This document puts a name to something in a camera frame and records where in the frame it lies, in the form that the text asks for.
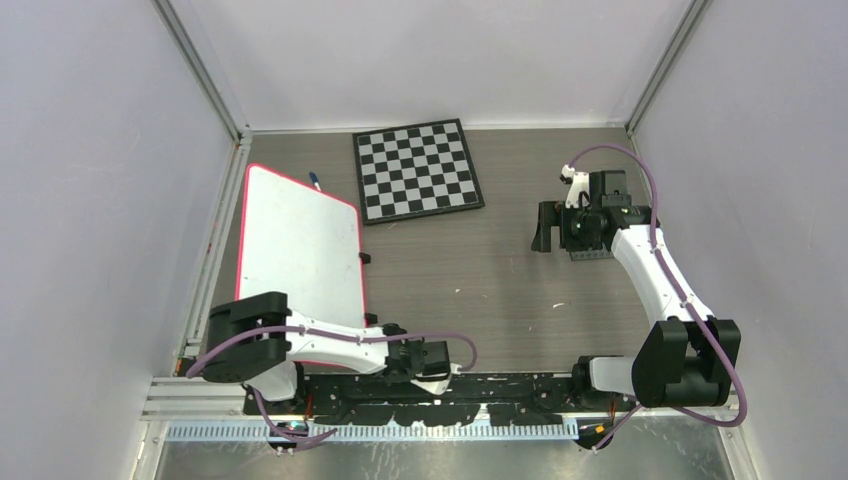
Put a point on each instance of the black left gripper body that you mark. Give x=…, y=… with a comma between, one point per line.
x=416, y=375

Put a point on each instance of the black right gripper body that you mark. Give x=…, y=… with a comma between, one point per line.
x=577, y=228

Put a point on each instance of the pink framed whiteboard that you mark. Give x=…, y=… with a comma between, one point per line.
x=303, y=243

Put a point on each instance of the blue capped whiteboard marker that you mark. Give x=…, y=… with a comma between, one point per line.
x=315, y=181

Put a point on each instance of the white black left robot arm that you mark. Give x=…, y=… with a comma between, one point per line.
x=260, y=342

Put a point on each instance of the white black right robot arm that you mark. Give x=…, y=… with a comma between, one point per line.
x=684, y=359

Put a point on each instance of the grey studded building baseplate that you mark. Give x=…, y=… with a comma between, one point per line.
x=591, y=254

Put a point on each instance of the black white chessboard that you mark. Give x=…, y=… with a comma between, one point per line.
x=413, y=171

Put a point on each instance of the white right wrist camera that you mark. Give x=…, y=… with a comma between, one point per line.
x=578, y=183

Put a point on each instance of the black mounting base plate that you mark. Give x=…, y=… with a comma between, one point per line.
x=510, y=399

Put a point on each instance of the slotted aluminium rail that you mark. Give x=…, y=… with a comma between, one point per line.
x=477, y=430

